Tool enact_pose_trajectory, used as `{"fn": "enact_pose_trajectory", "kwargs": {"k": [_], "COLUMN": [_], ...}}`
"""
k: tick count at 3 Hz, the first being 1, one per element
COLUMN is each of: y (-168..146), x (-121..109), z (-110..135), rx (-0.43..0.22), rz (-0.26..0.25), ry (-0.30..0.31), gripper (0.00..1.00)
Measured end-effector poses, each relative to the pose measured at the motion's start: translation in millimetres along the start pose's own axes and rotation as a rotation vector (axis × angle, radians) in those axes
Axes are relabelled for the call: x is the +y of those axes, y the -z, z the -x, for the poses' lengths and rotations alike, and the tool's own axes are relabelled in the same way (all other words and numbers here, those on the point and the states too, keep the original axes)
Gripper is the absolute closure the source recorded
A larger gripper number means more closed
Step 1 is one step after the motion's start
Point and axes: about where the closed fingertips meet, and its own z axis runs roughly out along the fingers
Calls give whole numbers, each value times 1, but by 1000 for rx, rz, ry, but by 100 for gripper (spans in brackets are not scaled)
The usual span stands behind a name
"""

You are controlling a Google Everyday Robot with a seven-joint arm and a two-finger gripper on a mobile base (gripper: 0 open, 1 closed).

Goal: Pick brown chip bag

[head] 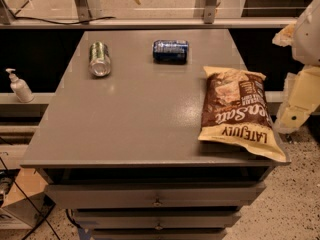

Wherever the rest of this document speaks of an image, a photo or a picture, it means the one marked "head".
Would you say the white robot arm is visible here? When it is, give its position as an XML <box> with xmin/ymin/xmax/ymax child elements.
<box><xmin>272</xmin><ymin>0</ymin><xmax>320</xmax><ymax>134</ymax></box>

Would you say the brown chip bag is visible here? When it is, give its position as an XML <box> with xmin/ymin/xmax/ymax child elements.
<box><xmin>198</xmin><ymin>66</ymin><xmax>286</xmax><ymax>162</ymax></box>

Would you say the grey drawer cabinet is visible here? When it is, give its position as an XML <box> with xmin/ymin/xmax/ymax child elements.
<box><xmin>20</xmin><ymin>29</ymin><xmax>290</xmax><ymax>240</ymax></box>

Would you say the blue soda can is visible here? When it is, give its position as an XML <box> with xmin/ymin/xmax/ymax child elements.
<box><xmin>152</xmin><ymin>40</ymin><xmax>189</xmax><ymax>64</ymax></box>

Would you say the green silver soda can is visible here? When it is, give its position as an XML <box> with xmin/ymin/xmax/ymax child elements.
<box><xmin>89</xmin><ymin>42</ymin><xmax>111</xmax><ymax>77</ymax></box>

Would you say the top grey drawer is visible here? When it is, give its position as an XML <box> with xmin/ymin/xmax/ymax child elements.
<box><xmin>45</xmin><ymin>182</ymin><xmax>266</xmax><ymax>209</ymax></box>

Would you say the grey drawer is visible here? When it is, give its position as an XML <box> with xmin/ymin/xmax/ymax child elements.
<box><xmin>74</xmin><ymin>209</ymin><xmax>240</xmax><ymax>230</ymax></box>
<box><xmin>92</xmin><ymin>229</ymin><xmax>227</xmax><ymax>240</ymax></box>
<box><xmin>45</xmin><ymin>182</ymin><xmax>266</xmax><ymax>209</ymax></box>

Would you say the middle grey drawer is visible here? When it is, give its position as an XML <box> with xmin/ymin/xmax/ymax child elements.
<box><xmin>74</xmin><ymin>209</ymin><xmax>240</xmax><ymax>230</ymax></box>

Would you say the bottom grey drawer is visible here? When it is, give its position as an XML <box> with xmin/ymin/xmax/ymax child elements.
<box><xmin>92</xmin><ymin>229</ymin><xmax>227</xmax><ymax>240</ymax></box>

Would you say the white pump bottle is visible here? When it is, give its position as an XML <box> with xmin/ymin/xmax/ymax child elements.
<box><xmin>6</xmin><ymin>68</ymin><xmax>34</xmax><ymax>103</ymax></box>

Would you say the cardboard box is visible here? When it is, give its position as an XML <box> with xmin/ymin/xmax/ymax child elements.
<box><xmin>0</xmin><ymin>168</ymin><xmax>47</xmax><ymax>230</ymax></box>

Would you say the left metal bracket post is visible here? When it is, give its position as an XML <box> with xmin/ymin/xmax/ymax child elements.
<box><xmin>74</xmin><ymin>0</ymin><xmax>102</xmax><ymax>24</ymax></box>

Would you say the black cable on floor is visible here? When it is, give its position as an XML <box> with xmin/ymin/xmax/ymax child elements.
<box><xmin>0</xmin><ymin>157</ymin><xmax>62</xmax><ymax>240</ymax></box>

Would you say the black cable behind glass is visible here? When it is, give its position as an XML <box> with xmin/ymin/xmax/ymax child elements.
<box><xmin>9</xmin><ymin>0</ymin><xmax>116</xmax><ymax>26</ymax></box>

